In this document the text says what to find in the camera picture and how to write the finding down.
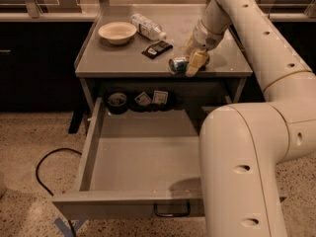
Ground blue silver redbull can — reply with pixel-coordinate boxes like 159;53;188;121
168;57;189;74

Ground black tape roll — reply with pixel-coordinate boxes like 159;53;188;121
106;92;128;115

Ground black drawer handle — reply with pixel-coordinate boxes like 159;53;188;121
153;201;191;218

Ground dark lab bench left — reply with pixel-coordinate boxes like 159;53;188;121
0;13;97;114

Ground black floor cable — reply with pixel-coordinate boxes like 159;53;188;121
35;147;83;237

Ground black snack packet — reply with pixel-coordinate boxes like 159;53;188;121
142;40;173;59

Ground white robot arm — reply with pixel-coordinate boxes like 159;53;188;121
187;0;316;237

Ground grey cabinet with top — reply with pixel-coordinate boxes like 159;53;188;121
76;5;252;110

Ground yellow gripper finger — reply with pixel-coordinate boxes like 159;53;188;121
186;49;209;77
185;37;196;55

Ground black roll with square label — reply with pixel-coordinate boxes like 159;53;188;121
152;90;176;112

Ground grey open top drawer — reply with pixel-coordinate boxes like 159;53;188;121
51;95;287;221

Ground clear plastic water bottle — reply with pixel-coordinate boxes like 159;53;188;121
130;14;167;40

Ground blue floor tape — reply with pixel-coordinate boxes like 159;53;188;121
54;218;86;237

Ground white bowl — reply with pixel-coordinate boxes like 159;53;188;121
98;22;137;45

